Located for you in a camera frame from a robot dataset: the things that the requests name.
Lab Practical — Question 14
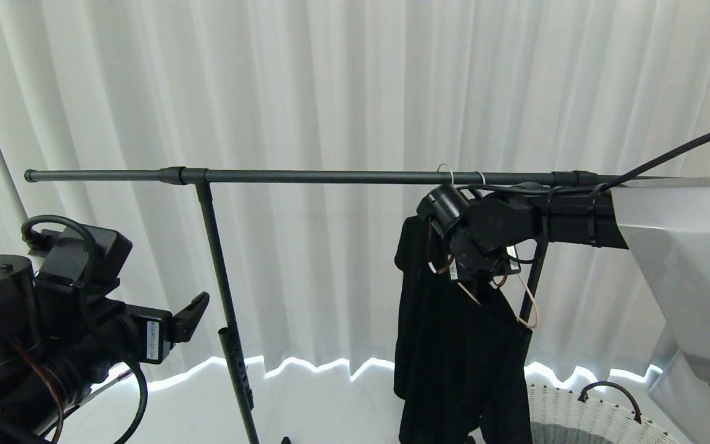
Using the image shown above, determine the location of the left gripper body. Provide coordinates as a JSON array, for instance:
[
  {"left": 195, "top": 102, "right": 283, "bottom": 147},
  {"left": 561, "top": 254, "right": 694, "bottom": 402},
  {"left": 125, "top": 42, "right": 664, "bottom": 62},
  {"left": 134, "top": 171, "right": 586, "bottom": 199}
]
[{"left": 78, "top": 305, "right": 175, "bottom": 377}]

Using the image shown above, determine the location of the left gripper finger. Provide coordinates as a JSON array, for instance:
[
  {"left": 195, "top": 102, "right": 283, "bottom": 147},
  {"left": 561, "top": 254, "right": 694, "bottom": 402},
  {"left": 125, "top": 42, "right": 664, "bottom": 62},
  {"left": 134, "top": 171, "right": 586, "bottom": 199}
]
[{"left": 173, "top": 291, "right": 211, "bottom": 343}]

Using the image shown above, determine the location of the black garment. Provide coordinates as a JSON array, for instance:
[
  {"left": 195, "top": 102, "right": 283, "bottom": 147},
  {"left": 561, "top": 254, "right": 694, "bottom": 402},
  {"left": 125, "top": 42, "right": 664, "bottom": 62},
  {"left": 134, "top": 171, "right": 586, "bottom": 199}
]
[{"left": 394, "top": 216, "right": 533, "bottom": 444}]

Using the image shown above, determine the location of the pink clothes hanger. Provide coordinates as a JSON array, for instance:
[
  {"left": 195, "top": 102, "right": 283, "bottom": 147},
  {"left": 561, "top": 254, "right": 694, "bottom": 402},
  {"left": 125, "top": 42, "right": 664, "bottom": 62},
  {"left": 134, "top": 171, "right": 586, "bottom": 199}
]
[
  {"left": 437, "top": 163, "right": 483, "bottom": 306},
  {"left": 513, "top": 271, "right": 541, "bottom": 329}
]

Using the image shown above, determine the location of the black clothes rack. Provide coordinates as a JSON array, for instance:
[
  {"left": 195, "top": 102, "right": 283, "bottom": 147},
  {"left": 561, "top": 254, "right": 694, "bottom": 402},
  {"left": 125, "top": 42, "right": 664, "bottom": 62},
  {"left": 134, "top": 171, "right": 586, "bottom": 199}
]
[{"left": 24, "top": 165, "right": 614, "bottom": 444}]

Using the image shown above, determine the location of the white laundry basket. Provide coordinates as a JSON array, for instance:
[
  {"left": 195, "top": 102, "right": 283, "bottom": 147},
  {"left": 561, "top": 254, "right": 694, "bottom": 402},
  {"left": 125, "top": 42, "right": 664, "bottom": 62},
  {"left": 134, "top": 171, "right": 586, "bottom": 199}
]
[{"left": 526, "top": 381, "right": 679, "bottom": 444}]

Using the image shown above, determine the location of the white curtain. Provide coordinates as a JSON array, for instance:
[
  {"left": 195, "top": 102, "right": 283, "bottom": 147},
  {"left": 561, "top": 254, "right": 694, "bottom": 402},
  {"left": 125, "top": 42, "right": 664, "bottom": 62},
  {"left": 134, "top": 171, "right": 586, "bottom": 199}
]
[{"left": 0, "top": 0, "right": 710, "bottom": 383}]

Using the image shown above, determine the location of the black cable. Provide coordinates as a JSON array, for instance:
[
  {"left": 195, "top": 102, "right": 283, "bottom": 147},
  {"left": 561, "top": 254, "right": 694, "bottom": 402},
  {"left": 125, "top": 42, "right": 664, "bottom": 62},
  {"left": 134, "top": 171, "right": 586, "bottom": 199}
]
[
  {"left": 20, "top": 215, "right": 149, "bottom": 444},
  {"left": 595, "top": 121, "right": 710, "bottom": 189}
]

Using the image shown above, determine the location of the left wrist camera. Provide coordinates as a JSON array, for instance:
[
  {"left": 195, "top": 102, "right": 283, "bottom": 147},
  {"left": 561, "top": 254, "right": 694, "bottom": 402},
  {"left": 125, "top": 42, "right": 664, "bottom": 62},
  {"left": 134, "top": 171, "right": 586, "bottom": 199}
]
[{"left": 33, "top": 223, "right": 134, "bottom": 297}]

